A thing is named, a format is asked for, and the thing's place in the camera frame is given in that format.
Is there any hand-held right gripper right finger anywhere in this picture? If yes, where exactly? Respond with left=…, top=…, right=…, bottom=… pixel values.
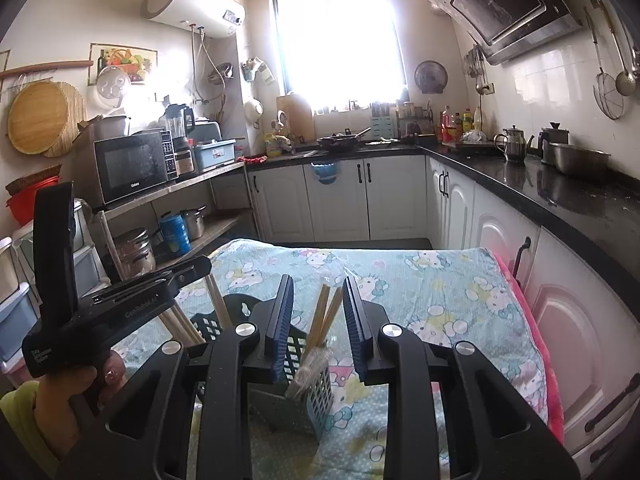
left=341, top=274, right=582, bottom=480

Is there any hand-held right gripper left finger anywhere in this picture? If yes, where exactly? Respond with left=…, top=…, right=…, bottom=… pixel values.
left=55, top=274, right=296, bottom=480

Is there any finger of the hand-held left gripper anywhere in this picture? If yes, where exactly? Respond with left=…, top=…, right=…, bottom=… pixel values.
left=92, top=255, right=214, bottom=307

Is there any wooden chopstick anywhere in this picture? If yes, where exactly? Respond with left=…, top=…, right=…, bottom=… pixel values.
left=98, top=211, right=203, bottom=347
left=205, top=274, right=232, bottom=330
left=320, top=287, right=346, bottom=343
left=159, top=307, right=201, bottom=347
left=306, top=285, right=332, bottom=353

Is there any green plastic utensil basket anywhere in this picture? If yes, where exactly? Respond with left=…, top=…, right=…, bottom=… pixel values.
left=190, top=294, right=337, bottom=442

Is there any person's left forearm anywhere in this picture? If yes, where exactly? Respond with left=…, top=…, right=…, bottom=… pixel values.
left=0, top=379, right=61, bottom=480

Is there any person's left hand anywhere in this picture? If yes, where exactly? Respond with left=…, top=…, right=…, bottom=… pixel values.
left=37, top=350, right=127, bottom=462

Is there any large steel pot with lid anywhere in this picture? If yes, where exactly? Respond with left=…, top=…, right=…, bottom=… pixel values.
left=112, top=227, right=157, bottom=279

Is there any blue tin can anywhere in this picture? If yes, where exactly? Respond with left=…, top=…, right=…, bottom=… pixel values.
left=160, top=213, right=192, bottom=257

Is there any small steel pot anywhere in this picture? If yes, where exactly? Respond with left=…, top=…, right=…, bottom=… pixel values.
left=180, top=205, right=207, bottom=241

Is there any red plastic basin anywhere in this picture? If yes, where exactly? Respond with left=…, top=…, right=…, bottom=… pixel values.
left=6, top=175, right=62, bottom=227

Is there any cartoon cat printed blanket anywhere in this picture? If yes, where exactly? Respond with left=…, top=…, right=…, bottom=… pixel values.
left=107, top=237, right=548, bottom=480

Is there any black microwave oven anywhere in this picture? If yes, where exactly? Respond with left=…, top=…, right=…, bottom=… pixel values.
left=93, top=130, right=177, bottom=206

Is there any metal shelf rack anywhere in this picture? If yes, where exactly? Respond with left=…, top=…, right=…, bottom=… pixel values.
left=75, top=157, right=252, bottom=282

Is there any white base cabinet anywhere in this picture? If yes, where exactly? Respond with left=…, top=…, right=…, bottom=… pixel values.
left=247, top=152, right=429, bottom=244
left=425, top=155, right=640, bottom=480

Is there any blue dish tray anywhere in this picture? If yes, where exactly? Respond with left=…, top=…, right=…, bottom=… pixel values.
left=192, top=138, right=237, bottom=171

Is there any round woven mat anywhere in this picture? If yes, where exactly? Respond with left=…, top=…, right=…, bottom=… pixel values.
left=42, top=81, right=87, bottom=159

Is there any round wooden board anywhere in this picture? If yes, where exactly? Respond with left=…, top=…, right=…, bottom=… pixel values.
left=7, top=82, right=71, bottom=155

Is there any blue hanging bin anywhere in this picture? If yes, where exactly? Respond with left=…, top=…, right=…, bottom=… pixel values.
left=311, top=160, right=340, bottom=185

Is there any blender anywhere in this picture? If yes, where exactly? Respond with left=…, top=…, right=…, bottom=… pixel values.
left=162, top=102, right=196, bottom=142

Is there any round clear lid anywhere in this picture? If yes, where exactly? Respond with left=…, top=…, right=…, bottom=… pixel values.
left=95, top=65, right=134, bottom=109

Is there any white colander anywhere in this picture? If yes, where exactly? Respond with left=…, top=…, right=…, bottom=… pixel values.
left=243, top=98, right=265, bottom=129

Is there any black frying pan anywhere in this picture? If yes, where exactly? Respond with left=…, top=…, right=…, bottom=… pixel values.
left=316, top=127, right=374, bottom=152

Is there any wooden rolling pin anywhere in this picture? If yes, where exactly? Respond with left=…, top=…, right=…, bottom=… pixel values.
left=0, top=60, right=95, bottom=82

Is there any wooden cutting board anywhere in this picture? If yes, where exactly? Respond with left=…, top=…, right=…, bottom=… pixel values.
left=276, top=93, right=316, bottom=144

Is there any knife block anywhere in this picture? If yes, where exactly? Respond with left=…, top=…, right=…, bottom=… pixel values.
left=370, top=102, right=399, bottom=139

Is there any hanging steel bowl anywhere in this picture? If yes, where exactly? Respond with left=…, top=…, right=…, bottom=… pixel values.
left=207, top=62, right=234, bottom=86

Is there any black kitchen countertop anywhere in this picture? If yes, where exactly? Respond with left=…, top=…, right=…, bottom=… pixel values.
left=245, top=140, right=640, bottom=307

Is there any steel kettle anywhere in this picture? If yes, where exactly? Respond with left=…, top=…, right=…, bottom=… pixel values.
left=493, top=126, right=536, bottom=164

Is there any black electric kettle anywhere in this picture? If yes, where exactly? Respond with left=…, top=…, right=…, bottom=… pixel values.
left=537, top=121, right=571, bottom=166

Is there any white water heater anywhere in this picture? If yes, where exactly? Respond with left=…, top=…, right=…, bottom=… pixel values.
left=145, top=0, right=247, bottom=41

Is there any large steel bowl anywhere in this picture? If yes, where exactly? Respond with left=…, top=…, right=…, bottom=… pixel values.
left=547, top=142, right=612, bottom=177

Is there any kitchen window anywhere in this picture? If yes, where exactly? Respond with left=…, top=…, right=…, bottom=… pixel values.
left=271, top=0, right=407, bottom=114

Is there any range hood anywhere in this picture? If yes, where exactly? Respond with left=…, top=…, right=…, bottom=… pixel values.
left=427, top=0, right=587, bottom=67

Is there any steel ladle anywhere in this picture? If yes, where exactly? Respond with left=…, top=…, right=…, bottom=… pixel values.
left=599, top=0, right=637, bottom=97

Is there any fruit wall poster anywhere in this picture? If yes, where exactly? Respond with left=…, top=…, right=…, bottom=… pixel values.
left=88, top=42, right=159, bottom=87

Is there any round dark wall plate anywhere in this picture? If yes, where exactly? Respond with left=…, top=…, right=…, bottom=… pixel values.
left=414, top=60, right=449, bottom=95

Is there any wire skimmer strainer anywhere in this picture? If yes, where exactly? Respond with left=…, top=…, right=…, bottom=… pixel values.
left=584, top=7, right=627, bottom=121

